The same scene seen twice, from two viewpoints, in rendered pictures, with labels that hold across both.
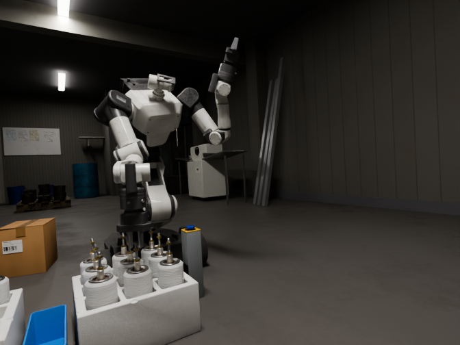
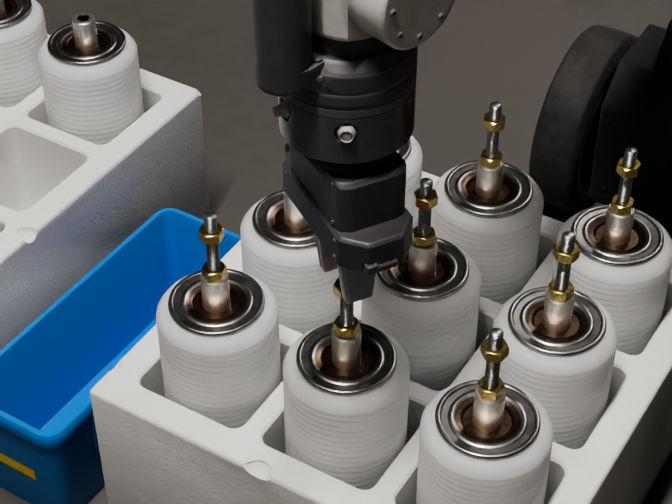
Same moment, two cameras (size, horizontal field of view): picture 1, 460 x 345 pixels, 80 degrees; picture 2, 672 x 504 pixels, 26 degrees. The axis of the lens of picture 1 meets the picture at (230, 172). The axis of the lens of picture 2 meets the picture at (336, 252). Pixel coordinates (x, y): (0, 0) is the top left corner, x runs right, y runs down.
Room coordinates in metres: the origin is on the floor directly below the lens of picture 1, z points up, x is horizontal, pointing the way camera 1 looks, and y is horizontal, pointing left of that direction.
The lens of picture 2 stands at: (0.61, -0.33, 1.03)
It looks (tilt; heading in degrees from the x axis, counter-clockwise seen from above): 41 degrees down; 63
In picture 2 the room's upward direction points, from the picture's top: straight up
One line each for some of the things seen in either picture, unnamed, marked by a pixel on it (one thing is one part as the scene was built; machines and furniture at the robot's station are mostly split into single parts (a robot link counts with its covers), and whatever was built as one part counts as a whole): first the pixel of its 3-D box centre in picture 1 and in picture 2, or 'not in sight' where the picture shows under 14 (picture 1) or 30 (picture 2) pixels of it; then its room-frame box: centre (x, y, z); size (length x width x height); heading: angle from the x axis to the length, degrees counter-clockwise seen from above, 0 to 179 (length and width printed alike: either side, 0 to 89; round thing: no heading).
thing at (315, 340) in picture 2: (137, 270); (346, 359); (0.96, 0.34, 0.25); 0.08 x 0.08 x 0.01
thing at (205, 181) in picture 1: (207, 172); not in sight; (5.36, 0.45, 0.52); 2.20 x 0.55 x 1.04; 31
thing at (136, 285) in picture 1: (139, 295); (345, 439); (0.96, 0.34, 0.16); 0.10 x 0.10 x 0.18
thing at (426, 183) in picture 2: not in sight; (424, 218); (1.06, 0.41, 0.30); 0.01 x 0.01 x 0.08
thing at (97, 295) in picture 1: (103, 305); (222, 383); (0.90, 0.44, 0.16); 0.10 x 0.10 x 0.18
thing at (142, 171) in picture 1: (134, 180); (341, 7); (0.95, 0.33, 0.57); 0.11 x 0.11 x 0.11; 16
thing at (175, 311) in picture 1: (133, 302); (414, 405); (1.06, 0.41, 0.09); 0.39 x 0.39 x 0.18; 32
